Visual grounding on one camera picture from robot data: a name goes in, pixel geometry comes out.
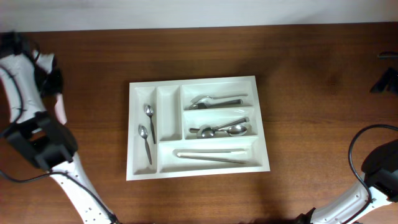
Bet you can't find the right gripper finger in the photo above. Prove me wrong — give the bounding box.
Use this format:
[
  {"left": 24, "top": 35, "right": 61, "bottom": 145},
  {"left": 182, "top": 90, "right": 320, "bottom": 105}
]
[
  {"left": 386, "top": 71, "right": 398, "bottom": 94},
  {"left": 370, "top": 67, "right": 395, "bottom": 93}
]

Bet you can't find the white plastic knife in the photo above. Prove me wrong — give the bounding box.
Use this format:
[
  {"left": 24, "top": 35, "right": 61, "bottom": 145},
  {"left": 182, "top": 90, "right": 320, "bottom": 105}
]
[{"left": 55, "top": 93, "right": 67, "bottom": 125}]

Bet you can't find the small steel teaspoon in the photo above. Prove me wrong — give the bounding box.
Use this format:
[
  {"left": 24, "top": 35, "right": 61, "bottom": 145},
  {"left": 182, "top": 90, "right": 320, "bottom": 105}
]
[
  {"left": 138, "top": 124, "right": 152, "bottom": 165},
  {"left": 144, "top": 105, "right": 156, "bottom": 144}
]

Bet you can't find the steel fork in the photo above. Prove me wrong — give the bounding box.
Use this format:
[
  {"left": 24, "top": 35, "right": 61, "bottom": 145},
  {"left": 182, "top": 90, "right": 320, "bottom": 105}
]
[
  {"left": 191, "top": 93, "right": 248, "bottom": 104},
  {"left": 188, "top": 99, "right": 243, "bottom": 110}
]

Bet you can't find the steel tablespoon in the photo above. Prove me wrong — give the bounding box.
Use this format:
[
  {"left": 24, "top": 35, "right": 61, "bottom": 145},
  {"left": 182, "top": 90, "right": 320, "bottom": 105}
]
[
  {"left": 197, "top": 117, "right": 249, "bottom": 138},
  {"left": 189, "top": 124, "right": 248, "bottom": 138}
]

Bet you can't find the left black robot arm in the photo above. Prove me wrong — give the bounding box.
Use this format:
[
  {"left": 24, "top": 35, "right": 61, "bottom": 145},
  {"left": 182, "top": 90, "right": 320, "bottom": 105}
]
[{"left": 1, "top": 32, "right": 119, "bottom": 224}]

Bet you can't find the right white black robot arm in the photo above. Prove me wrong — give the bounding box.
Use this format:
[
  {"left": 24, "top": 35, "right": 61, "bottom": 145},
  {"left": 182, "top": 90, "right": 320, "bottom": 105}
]
[{"left": 293, "top": 124, "right": 397, "bottom": 224}]

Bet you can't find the white plastic cutlery tray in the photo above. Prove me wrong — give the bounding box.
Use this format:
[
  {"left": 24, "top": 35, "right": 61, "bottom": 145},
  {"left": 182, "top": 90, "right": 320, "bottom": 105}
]
[{"left": 126, "top": 76, "right": 270, "bottom": 180}]

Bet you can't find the right black cable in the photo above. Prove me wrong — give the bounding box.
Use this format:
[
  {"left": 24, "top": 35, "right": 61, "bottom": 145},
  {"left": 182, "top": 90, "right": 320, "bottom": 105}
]
[{"left": 341, "top": 124, "right": 398, "bottom": 224}]

